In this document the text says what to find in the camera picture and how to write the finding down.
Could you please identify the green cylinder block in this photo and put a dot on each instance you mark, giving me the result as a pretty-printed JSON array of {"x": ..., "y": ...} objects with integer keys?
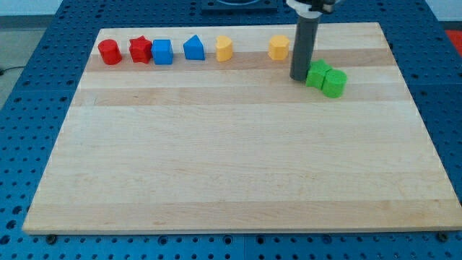
[{"x": 334, "y": 83}]

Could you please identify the red cylinder block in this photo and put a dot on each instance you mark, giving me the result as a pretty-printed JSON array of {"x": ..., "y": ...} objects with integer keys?
[{"x": 109, "y": 52}]

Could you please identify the large wooden board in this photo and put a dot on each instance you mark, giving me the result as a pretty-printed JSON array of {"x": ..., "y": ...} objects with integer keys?
[{"x": 239, "y": 147}]

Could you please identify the blue cube block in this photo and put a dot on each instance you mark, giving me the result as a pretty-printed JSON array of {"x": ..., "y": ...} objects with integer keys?
[{"x": 162, "y": 52}]

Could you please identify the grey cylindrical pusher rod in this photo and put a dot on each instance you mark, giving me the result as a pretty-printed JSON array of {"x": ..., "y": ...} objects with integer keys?
[{"x": 305, "y": 35}]

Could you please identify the green star block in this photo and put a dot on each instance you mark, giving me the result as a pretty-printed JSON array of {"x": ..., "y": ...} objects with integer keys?
[{"x": 317, "y": 73}]

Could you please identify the red star block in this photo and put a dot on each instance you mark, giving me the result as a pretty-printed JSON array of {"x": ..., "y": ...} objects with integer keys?
[{"x": 140, "y": 50}]

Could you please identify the yellow hexagon block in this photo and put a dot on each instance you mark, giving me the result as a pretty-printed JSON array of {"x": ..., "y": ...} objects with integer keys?
[{"x": 278, "y": 47}]

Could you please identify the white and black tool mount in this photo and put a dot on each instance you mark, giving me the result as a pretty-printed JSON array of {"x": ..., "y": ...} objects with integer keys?
[{"x": 313, "y": 8}]

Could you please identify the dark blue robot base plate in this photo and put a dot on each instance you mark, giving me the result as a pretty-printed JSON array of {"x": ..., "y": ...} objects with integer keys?
[{"x": 215, "y": 6}]

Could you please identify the blue triangle block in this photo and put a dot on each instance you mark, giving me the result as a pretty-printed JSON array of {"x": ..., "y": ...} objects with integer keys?
[{"x": 193, "y": 49}]

